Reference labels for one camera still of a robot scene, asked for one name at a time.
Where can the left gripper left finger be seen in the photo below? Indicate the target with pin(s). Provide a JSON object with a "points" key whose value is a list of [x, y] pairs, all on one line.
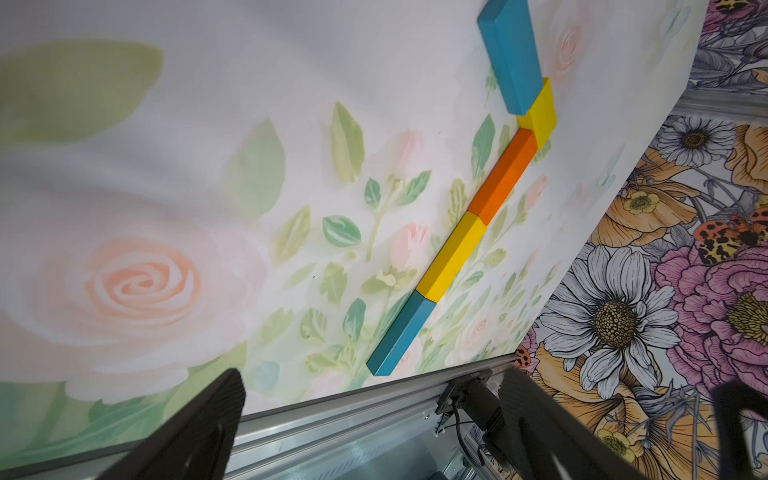
{"points": [[186, 432]]}

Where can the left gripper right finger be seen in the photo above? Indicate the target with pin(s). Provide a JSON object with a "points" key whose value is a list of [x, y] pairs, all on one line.
{"points": [[541, 439]]}

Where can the teal block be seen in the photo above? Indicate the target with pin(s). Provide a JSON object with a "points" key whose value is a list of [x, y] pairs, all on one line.
{"points": [[507, 31], [403, 330]]}

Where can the long yellow block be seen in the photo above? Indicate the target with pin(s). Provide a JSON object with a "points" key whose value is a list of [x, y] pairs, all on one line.
{"points": [[451, 258]]}

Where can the orange block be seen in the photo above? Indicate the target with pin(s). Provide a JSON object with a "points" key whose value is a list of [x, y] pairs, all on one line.
{"points": [[504, 176]]}

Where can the small yellow block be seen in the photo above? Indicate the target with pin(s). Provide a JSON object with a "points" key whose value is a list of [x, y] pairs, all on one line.
{"points": [[541, 118]]}

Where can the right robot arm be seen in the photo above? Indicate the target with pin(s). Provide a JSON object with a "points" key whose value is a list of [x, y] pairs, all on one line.
{"points": [[501, 418]]}

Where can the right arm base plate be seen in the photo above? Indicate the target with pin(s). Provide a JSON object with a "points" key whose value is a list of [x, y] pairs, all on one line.
{"points": [[462, 393]]}

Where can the aluminium front rail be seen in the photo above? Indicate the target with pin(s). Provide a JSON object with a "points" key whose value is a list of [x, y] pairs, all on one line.
{"points": [[406, 429]]}

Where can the right aluminium corner post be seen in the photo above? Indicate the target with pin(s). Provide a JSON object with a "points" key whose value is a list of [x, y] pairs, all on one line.
{"points": [[735, 107]]}

